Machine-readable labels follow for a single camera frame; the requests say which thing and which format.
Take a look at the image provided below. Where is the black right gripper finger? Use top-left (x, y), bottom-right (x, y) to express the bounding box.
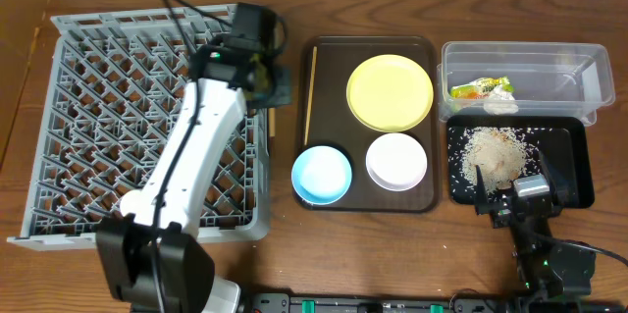
top-left (539, 151), bottom-right (569, 205)
top-left (474, 165), bottom-right (491, 215)

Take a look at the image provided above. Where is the green orange snack wrapper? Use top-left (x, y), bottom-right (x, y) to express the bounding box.
top-left (449, 76), bottom-right (514, 99)

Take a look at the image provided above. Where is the light blue bowl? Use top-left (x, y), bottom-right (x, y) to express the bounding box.
top-left (290, 145), bottom-right (352, 206)

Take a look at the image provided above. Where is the grey plastic dish rack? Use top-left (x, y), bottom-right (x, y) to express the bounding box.
top-left (13, 4), bottom-right (270, 251)

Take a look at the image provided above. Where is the clear plastic bin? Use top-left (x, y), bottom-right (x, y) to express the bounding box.
top-left (436, 41), bottom-right (615, 126)

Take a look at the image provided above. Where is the wooden chopstick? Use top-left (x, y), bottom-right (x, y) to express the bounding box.
top-left (303, 46), bottom-right (318, 146)
top-left (268, 108), bottom-right (276, 138)

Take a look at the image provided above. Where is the spilled rice pile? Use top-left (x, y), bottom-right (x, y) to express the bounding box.
top-left (446, 127), bottom-right (541, 195)

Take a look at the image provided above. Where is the white tissue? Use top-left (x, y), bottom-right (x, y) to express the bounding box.
top-left (483, 85), bottom-right (519, 115)

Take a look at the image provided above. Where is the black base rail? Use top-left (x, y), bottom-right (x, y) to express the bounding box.
top-left (239, 287), bottom-right (628, 313)

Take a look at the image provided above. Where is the black waste tray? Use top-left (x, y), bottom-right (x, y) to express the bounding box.
top-left (446, 116), bottom-right (595, 208)

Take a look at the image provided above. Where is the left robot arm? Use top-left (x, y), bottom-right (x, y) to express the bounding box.
top-left (95, 44), bottom-right (290, 312)

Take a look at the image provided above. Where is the dark brown serving tray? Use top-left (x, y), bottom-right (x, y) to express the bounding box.
top-left (296, 36), bottom-right (442, 214)

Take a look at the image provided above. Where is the yellow plate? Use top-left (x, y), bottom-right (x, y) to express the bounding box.
top-left (346, 54), bottom-right (434, 132)

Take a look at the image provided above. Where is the white bowl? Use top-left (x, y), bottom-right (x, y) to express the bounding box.
top-left (365, 132), bottom-right (428, 192)

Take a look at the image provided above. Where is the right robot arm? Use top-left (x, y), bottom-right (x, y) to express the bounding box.
top-left (474, 154), bottom-right (597, 299)

